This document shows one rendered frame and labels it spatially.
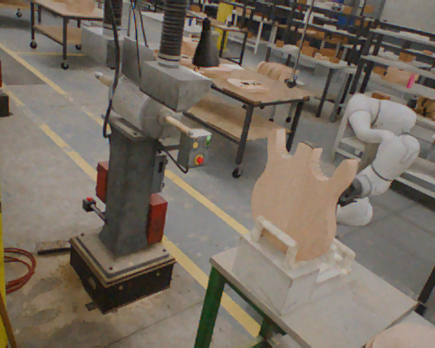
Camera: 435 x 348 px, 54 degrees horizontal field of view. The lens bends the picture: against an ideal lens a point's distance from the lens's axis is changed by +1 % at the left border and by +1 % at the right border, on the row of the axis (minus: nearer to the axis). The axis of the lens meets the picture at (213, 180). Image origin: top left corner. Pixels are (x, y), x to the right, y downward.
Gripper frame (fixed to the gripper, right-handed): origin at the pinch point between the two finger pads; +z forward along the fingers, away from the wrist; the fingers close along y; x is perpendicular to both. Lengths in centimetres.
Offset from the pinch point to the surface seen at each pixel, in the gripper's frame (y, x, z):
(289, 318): -14.3, -38.1, 16.3
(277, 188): 7.1, 2.1, 14.9
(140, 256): 106, -101, 4
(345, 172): -15.2, 19.6, 15.1
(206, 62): 78, 27, -1
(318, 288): -12.6, -31.8, 1.2
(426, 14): 542, 53, -1072
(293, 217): -2.4, -3.6, 14.9
